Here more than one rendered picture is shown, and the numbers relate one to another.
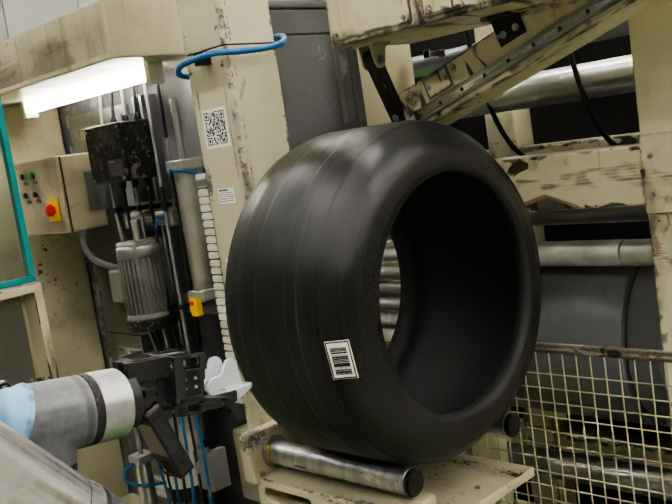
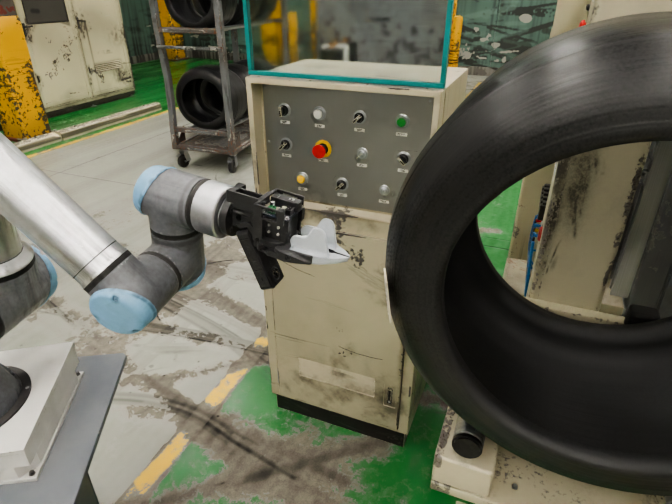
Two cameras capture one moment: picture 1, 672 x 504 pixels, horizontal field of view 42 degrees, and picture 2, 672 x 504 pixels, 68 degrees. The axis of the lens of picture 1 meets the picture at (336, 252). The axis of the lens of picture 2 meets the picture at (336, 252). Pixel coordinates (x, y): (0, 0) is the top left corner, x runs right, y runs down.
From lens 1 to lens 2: 1.06 m
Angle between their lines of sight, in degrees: 66
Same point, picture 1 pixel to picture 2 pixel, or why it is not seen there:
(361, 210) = (467, 149)
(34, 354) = not seen: hidden behind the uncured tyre
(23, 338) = (427, 128)
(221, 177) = not seen: hidden behind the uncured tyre
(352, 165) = (513, 79)
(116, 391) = (202, 205)
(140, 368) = (236, 198)
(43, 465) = (48, 228)
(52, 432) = (155, 209)
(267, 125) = not seen: outside the picture
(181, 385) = (257, 227)
